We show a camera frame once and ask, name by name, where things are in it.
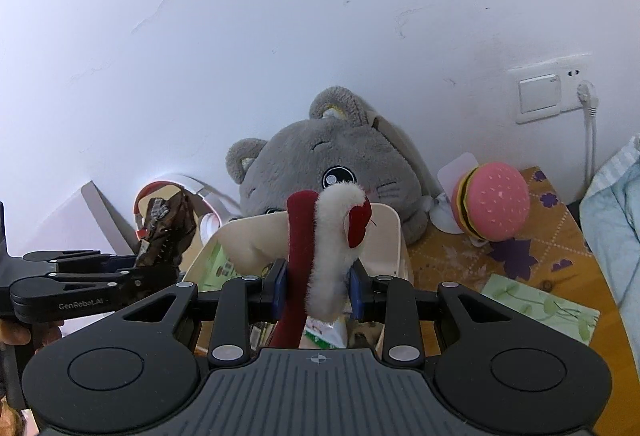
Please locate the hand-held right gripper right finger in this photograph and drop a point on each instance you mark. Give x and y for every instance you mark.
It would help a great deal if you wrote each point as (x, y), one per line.
(356, 292)

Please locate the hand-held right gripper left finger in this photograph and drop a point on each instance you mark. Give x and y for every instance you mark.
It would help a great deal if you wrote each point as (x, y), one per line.
(279, 288)

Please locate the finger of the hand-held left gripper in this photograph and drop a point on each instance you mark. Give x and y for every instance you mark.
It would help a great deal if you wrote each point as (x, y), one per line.
(65, 298)
(75, 261)

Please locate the red white furry hair clip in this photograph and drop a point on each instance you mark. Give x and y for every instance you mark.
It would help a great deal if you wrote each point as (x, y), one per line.
(327, 256)

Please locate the green panda snack bag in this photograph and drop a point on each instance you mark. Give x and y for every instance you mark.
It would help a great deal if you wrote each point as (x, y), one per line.
(325, 333)

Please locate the large green snack bag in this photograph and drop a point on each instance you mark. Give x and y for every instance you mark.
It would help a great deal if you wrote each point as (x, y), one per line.
(227, 266)

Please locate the beige plastic storage basket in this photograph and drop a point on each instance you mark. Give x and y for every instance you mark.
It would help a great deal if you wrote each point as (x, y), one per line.
(390, 241)

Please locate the dark brown snack wrapper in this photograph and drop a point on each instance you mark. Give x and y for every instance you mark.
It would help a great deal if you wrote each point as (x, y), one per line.
(167, 231)

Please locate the person's left hand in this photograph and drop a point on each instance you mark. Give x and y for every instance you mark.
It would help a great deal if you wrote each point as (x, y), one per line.
(15, 332)

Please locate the white panel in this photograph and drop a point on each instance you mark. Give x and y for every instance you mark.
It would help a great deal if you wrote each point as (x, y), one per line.
(102, 216)

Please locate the red white headphones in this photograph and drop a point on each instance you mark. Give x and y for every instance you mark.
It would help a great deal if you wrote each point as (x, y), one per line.
(210, 203)

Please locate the white plastic stand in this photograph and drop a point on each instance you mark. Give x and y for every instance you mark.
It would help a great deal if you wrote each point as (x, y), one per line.
(447, 216)

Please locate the grey plush cat toy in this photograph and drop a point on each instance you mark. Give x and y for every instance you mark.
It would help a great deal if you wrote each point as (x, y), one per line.
(295, 161)

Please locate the pink burger toy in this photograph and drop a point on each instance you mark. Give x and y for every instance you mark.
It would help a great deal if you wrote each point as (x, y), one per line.
(495, 201)

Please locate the wooden desk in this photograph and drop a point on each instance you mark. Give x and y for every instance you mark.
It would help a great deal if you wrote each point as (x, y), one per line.
(610, 331)

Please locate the light blue quilt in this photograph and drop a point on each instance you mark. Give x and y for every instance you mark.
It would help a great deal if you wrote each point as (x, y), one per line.
(615, 236)

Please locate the white wall switch socket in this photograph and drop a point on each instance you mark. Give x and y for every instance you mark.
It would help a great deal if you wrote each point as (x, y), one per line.
(537, 94)

